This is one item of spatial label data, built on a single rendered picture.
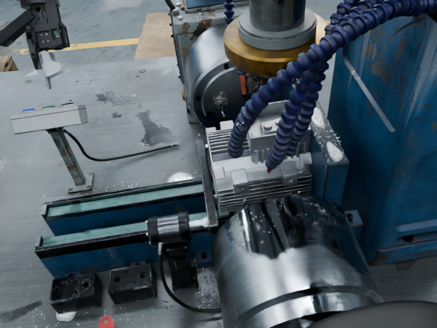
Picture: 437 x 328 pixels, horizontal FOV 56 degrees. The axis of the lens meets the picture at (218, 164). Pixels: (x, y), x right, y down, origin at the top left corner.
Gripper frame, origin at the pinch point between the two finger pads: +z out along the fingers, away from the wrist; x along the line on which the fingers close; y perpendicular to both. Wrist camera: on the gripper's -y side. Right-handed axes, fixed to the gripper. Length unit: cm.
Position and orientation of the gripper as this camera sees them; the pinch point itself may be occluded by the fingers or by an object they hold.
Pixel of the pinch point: (45, 84)
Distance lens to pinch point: 114.4
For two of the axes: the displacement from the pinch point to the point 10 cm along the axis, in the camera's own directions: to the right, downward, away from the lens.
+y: 9.9, -1.6, 0.4
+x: -0.6, -1.7, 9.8
